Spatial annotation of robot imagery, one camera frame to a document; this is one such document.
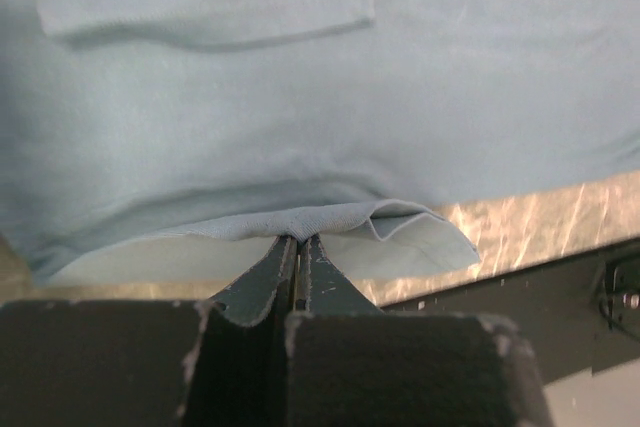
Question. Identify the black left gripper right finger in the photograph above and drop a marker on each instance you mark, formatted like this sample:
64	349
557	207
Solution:
351	364

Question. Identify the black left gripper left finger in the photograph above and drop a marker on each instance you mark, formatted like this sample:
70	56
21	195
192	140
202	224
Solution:
213	362

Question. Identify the grey-blue t-shirt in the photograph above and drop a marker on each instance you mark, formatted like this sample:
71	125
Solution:
152	140

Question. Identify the black base crossbar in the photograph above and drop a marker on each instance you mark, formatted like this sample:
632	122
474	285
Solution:
579	312

